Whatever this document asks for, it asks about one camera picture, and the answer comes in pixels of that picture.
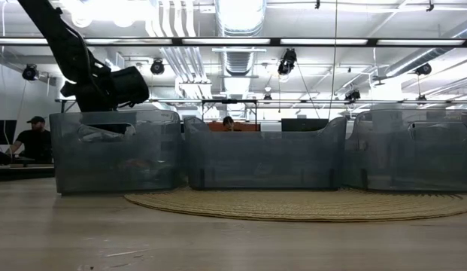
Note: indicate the dark wall monitor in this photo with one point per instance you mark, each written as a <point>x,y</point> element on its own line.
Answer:
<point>3,131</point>

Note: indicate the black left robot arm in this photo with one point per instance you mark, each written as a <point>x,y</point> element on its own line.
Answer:
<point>64,45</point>

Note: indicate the black overhead light bar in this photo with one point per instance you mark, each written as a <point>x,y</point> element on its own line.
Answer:
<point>176,41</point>

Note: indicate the black ceiling spotlight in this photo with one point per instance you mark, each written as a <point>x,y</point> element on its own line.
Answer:
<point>423,69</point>
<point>352,96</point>
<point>286,64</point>
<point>157,66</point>
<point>30,72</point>

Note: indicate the orange background partition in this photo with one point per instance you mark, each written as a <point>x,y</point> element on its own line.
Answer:
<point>248,127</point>

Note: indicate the round woven straw placemat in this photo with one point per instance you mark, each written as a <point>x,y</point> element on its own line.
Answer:
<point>293,207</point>

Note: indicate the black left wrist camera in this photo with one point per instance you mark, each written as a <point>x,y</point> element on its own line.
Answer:
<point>131,86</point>

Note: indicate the silver horizontal rail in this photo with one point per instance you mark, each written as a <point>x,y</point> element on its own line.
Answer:
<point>173,101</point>

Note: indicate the person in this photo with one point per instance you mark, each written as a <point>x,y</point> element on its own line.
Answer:
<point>228,122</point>
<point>35,145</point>

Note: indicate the translucent grey plastic bin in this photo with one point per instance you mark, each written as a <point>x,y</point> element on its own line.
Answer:
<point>263,150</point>
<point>406,165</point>
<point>67,158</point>

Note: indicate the dark background table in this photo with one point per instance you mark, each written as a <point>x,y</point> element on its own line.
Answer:
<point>22,173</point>

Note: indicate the black background monitor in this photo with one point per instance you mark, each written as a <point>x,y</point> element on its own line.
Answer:
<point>304,125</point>

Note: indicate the silver ventilation duct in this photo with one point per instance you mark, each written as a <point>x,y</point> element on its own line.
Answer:
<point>240,22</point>

